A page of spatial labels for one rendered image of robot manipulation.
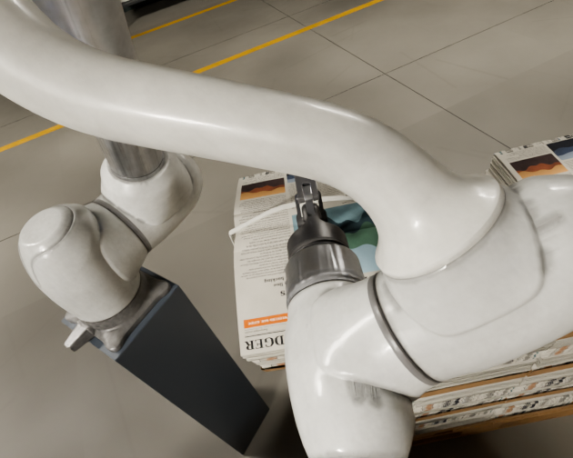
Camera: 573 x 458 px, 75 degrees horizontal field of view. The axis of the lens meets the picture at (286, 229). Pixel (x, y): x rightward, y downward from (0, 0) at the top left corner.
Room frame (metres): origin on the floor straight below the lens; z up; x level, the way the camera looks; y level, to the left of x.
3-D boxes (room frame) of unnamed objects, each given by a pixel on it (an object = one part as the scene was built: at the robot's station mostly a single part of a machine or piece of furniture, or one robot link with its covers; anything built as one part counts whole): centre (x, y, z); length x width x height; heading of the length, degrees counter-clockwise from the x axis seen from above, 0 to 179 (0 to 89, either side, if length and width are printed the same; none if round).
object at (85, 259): (0.54, 0.41, 1.17); 0.18 x 0.16 x 0.22; 135
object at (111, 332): (0.51, 0.43, 1.03); 0.22 x 0.18 x 0.06; 137
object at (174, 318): (0.53, 0.41, 0.50); 0.20 x 0.20 x 1.00; 47
